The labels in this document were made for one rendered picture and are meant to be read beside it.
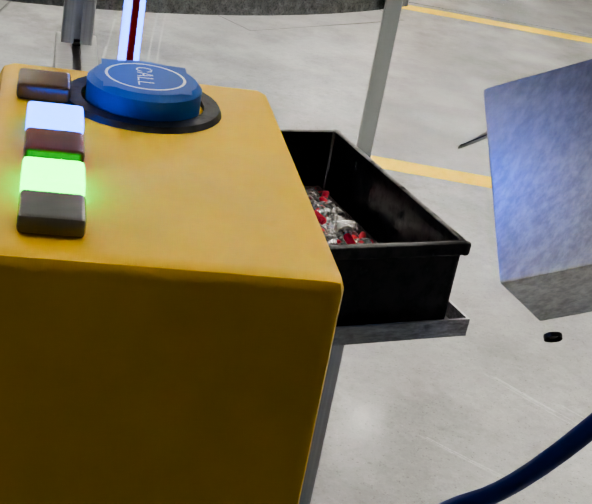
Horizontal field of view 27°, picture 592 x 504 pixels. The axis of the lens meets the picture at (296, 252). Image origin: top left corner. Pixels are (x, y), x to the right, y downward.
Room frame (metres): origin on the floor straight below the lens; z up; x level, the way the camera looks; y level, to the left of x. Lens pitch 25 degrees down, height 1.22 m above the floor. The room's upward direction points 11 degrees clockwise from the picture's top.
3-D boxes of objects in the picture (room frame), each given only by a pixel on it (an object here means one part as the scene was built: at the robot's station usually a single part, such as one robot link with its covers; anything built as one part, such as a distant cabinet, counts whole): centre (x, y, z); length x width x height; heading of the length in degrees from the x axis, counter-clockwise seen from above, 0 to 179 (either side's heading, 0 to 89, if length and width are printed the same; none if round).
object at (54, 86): (0.40, 0.10, 1.08); 0.02 x 0.02 x 0.01; 14
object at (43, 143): (0.35, 0.08, 1.08); 0.02 x 0.02 x 0.01; 14
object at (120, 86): (0.41, 0.06, 1.08); 0.04 x 0.04 x 0.02
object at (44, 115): (0.37, 0.08, 1.08); 0.02 x 0.02 x 0.01; 14
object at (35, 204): (0.30, 0.07, 1.08); 0.02 x 0.02 x 0.01; 14
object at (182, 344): (0.37, 0.05, 1.02); 0.16 x 0.10 x 0.11; 14
